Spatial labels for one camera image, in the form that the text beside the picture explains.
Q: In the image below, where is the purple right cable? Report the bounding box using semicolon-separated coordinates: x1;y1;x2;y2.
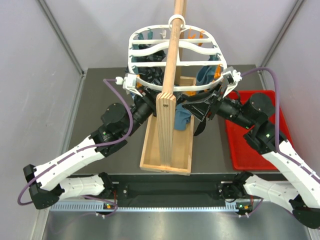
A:
240;66;320;181

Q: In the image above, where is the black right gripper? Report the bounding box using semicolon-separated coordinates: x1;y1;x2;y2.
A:
182;81;254;130

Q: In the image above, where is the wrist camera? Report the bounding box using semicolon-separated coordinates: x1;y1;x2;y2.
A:
115;73;142;96
221;66;243;98

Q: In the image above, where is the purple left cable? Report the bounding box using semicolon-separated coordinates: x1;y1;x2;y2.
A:
16;78;133;206

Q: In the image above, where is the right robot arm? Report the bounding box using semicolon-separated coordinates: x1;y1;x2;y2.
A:
182;90;320;229

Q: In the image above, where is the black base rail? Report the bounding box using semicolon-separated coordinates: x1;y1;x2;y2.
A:
110;173;246;208

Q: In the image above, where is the red plastic tray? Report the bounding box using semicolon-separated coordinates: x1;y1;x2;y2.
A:
224;89;293;171

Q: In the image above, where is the blue ribbed sock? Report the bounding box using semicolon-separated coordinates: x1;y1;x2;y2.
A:
174;64;223;136

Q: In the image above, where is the wooden hanger stand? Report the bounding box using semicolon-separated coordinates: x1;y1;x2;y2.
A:
139;0;194;176

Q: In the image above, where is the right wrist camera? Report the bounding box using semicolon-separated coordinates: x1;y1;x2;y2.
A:
221;66;243;98

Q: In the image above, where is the white round clip hanger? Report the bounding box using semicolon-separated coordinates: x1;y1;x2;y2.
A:
118;14;229;94

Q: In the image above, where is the purple cable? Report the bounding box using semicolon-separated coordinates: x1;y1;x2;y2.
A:
240;66;320;181
16;78;133;206

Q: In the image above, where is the black patterned sock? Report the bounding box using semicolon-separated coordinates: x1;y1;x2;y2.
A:
124;44;167;100

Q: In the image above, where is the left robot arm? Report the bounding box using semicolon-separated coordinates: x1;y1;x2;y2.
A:
23;91;156;210

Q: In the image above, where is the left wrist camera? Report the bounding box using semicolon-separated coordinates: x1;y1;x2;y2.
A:
115;73;142;96

